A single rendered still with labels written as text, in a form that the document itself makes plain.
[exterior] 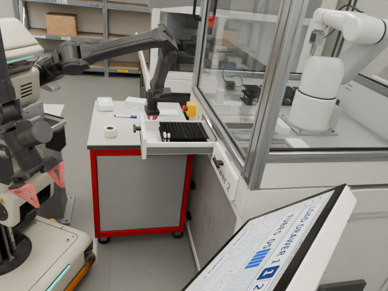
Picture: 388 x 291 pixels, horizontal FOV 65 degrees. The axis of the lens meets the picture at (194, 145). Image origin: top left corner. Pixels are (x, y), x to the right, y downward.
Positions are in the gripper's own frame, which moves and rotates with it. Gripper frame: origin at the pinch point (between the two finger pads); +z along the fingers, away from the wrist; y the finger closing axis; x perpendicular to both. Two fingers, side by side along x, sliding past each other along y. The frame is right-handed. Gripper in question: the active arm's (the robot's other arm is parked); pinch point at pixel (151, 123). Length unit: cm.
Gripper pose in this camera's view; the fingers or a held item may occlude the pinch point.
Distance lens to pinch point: 176.9
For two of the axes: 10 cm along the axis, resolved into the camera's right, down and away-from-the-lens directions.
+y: -3.6, -4.9, 7.9
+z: -1.0, 8.6, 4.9
